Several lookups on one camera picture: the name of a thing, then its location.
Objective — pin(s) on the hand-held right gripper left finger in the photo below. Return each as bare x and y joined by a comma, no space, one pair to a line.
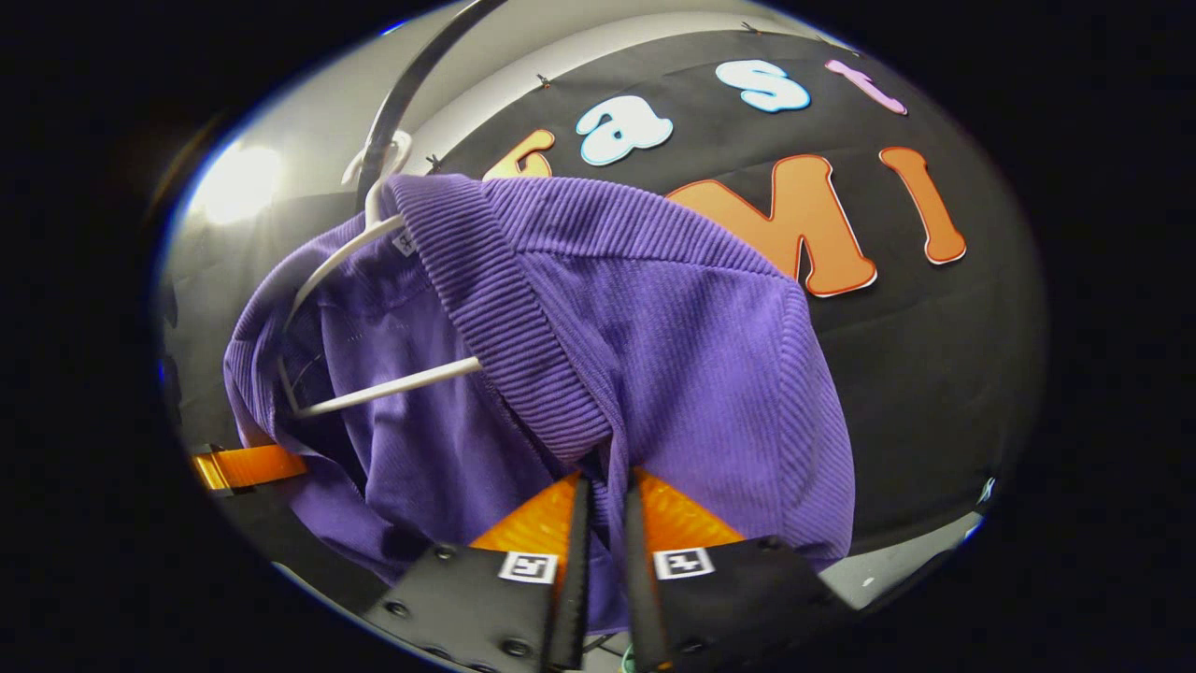
572,579

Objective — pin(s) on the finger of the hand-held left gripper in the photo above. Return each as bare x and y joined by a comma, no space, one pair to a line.
257,465

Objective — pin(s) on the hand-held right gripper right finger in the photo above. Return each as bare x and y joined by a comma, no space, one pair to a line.
640,589

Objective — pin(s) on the black backdrop cloth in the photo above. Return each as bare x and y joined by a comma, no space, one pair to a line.
916,374

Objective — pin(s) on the white plastic hanger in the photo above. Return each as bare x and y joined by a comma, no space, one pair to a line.
392,390

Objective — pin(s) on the black metal clothes rack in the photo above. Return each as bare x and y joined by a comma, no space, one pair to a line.
397,112

